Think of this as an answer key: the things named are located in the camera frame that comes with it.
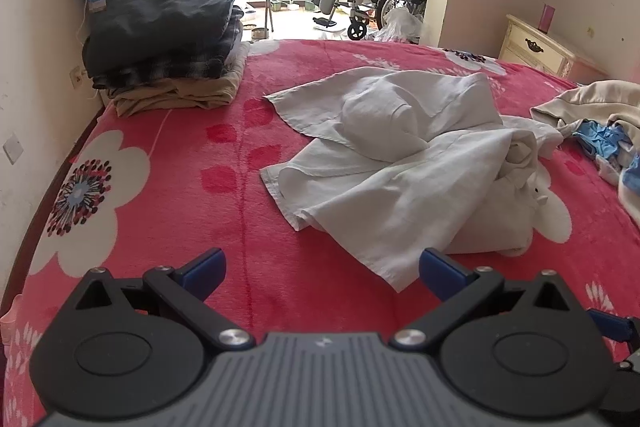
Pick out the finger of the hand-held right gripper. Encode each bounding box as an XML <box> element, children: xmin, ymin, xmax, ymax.
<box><xmin>586</xmin><ymin>307</ymin><xmax>640</xmax><ymax>348</ymax></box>

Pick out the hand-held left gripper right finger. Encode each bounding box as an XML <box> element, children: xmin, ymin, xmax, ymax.
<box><xmin>390</xmin><ymin>248</ymin><xmax>583</xmax><ymax>353</ymax></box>

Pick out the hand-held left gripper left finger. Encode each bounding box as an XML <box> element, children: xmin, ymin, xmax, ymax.
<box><xmin>70</xmin><ymin>248</ymin><xmax>256</xmax><ymax>353</ymax></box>

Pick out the white button shirt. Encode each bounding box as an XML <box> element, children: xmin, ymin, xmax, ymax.
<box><xmin>260</xmin><ymin>67</ymin><xmax>573</xmax><ymax>293</ymax></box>

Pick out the stack of folded clothes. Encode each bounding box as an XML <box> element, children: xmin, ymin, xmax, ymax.
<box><xmin>90</xmin><ymin>7</ymin><xmax>246</xmax><ymax>90</ymax></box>
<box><xmin>107</xmin><ymin>42</ymin><xmax>251</xmax><ymax>118</ymax></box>

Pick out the pile of unfolded clothes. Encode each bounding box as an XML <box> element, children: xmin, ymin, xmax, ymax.
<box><xmin>530</xmin><ymin>81</ymin><xmax>640</xmax><ymax>228</ymax></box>

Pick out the red floral blanket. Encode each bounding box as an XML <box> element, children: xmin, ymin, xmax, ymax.
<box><xmin>0</xmin><ymin>38</ymin><xmax>640</xmax><ymax>427</ymax></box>

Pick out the blue crumpled garment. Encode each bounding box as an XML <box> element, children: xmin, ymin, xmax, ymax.
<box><xmin>572</xmin><ymin>119</ymin><xmax>640</xmax><ymax>172</ymax></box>

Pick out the cream bedside cabinet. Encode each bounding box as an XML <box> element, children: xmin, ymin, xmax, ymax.
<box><xmin>497</xmin><ymin>14</ymin><xmax>608</xmax><ymax>80</ymax></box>

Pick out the white plastic bag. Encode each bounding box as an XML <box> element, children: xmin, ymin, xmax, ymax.
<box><xmin>372</xmin><ymin>7</ymin><xmax>426</xmax><ymax>44</ymax></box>

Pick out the pink headboard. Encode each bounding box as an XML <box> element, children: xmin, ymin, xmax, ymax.
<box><xmin>570</xmin><ymin>52</ymin><xmax>610</xmax><ymax>85</ymax></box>

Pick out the dark folded garment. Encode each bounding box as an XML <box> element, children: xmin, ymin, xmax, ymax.
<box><xmin>82</xmin><ymin>0</ymin><xmax>241</xmax><ymax>72</ymax></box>

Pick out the white wall switch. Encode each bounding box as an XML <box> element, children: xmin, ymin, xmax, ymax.
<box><xmin>2</xmin><ymin>133</ymin><xmax>25</xmax><ymax>165</ymax></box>

